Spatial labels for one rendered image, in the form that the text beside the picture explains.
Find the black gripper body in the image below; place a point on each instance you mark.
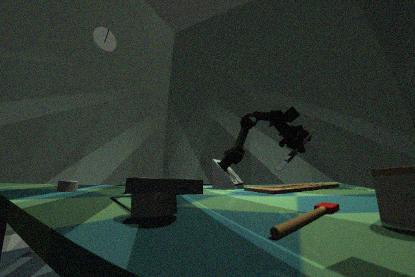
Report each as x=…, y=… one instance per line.
x=290, y=136

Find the wooden cutting board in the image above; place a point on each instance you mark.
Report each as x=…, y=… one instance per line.
x=281, y=189

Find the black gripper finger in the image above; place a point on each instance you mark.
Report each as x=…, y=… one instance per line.
x=300, y=146
x=291, y=146

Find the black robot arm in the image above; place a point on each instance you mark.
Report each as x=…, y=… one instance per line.
x=275, y=117

